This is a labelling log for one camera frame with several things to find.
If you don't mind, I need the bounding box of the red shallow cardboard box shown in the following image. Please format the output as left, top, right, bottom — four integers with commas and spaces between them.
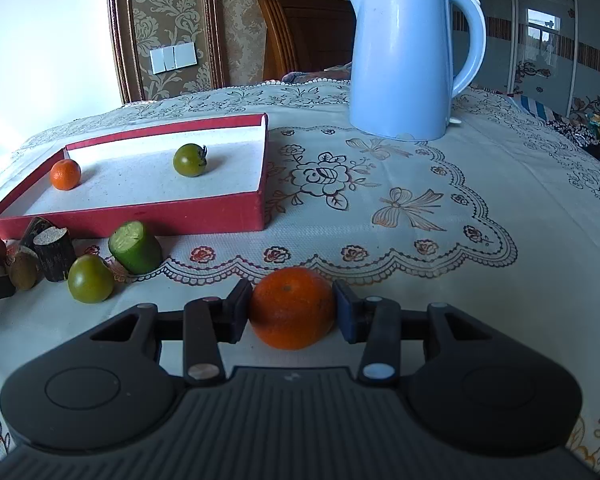
0, 113, 270, 240

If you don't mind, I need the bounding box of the white wall switch panel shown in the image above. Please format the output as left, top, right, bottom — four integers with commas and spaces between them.
150, 43, 199, 74

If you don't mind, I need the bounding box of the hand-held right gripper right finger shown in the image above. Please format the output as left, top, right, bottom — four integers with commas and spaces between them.
332, 280, 500, 389

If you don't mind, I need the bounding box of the wooden bed headboard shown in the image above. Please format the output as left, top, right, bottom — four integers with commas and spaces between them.
254, 0, 357, 83

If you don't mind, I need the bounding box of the small orange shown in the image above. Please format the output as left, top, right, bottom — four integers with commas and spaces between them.
50, 159, 82, 191

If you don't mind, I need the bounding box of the crumpled blanket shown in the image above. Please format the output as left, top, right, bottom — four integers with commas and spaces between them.
280, 61, 353, 85

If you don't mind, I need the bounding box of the green tomato with stem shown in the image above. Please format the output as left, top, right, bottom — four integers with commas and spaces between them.
173, 143, 209, 178

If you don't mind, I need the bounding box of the green cucumber piece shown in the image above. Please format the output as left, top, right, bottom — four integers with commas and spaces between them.
108, 220, 163, 275

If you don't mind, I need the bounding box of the large orange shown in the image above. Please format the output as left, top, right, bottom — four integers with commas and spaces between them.
250, 267, 337, 351

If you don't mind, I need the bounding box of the wardrobe with sliding doors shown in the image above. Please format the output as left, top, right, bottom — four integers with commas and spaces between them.
432, 0, 600, 116

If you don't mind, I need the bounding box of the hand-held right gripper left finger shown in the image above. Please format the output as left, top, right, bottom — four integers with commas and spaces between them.
87, 279, 254, 387

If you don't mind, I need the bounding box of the light blue electric kettle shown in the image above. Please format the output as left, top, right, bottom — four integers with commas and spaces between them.
342, 0, 487, 142

